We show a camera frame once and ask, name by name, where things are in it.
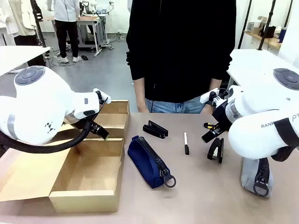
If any dark blue bottle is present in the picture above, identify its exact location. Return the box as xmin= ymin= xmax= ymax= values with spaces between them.
xmin=278 ymin=27 xmax=287 ymax=43

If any black tripod pole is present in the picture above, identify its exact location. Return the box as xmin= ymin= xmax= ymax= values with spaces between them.
xmin=29 ymin=0 xmax=46 ymax=47

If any large cardboard box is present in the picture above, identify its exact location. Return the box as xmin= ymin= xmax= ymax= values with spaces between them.
xmin=0 ymin=130 xmax=126 ymax=213

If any small cardboard box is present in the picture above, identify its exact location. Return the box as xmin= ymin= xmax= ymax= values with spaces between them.
xmin=56 ymin=100 xmax=130 ymax=144

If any wooden shelf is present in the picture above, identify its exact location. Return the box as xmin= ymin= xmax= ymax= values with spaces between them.
xmin=243 ymin=30 xmax=282 ymax=50

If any black and white stapler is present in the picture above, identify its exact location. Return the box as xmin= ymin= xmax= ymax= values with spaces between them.
xmin=206 ymin=137 xmax=225 ymax=164

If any person in white jacket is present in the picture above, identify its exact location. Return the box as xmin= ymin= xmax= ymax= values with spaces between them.
xmin=46 ymin=0 xmax=83 ymax=64

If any person's left forearm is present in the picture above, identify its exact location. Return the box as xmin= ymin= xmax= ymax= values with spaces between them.
xmin=200 ymin=78 xmax=222 ymax=112

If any person in cream coat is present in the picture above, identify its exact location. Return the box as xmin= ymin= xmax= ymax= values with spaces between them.
xmin=0 ymin=0 xmax=47 ymax=67

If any black right arm cable sleeve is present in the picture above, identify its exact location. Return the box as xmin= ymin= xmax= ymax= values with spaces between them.
xmin=271 ymin=117 xmax=299 ymax=162

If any black box on shelf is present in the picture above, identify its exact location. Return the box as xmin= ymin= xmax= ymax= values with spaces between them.
xmin=261 ymin=26 xmax=277 ymax=39

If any navy blue pencil case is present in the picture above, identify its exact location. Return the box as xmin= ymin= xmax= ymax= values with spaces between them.
xmin=127 ymin=135 xmax=177 ymax=189

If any small open cardboard carton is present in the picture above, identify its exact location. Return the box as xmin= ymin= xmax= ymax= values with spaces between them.
xmin=247 ymin=15 xmax=267 ymax=35

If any grey background workbench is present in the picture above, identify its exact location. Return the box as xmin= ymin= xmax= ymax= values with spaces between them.
xmin=39 ymin=14 xmax=115 ymax=58

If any black light stand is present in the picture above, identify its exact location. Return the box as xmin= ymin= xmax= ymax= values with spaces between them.
xmin=256 ymin=0 xmax=277 ymax=51

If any thin black stand pole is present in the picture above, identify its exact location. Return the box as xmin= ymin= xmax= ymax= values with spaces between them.
xmin=237 ymin=0 xmax=253 ymax=49

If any person in black sweater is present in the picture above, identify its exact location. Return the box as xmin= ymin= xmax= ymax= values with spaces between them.
xmin=126 ymin=0 xmax=237 ymax=114

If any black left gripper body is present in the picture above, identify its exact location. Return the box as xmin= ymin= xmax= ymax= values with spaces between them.
xmin=67 ymin=113 xmax=94 ymax=130

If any white marker with black cap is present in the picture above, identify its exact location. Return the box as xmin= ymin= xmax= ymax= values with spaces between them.
xmin=183 ymin=132 xmax=190 ymax=155

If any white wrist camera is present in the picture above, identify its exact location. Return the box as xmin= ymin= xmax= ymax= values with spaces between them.
xmin=199 ymin=88 xmax=228 ymax=107
xmin=93 ymin=88 xmax=112 ymax=104

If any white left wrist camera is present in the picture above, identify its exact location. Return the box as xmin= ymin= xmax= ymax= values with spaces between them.
xmin=93 ymin=88 xmax=112 ymax=104

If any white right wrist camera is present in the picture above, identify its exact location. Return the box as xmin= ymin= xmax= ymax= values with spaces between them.
xmin=199 ymin=88 xmax=228 ymax=107

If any person's right forearm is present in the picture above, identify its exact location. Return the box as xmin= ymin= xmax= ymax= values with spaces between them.
xmin=133 ymin=77 xmax=150 ymax=110

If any black left arm cable sleeve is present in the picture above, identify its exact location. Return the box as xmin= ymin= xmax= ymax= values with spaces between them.
xmin=0 ymin=119 xmax=93 ymax=154

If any grey pencil case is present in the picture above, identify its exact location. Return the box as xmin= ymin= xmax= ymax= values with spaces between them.
xmin=240 ymin=156 xmax=274 ymax=198

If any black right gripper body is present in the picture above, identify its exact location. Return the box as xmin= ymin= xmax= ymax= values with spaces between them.
xmin=211 ymin=101 xmax=234 ymax=133

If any black arm cable sleeve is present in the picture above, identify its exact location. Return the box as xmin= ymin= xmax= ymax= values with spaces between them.
xmin=271 ymin=117 xmax=299 ymax=162
xmin=0 ymin=119 xmax=93 ymax=154

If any person's left hand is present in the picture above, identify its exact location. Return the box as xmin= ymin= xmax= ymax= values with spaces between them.
xmin=200 ymin=105 xmax=214 ymax=115

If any white side table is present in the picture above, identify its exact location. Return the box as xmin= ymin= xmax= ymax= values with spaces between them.
xmin=0 ymin=45 xmax=51 ymax=77

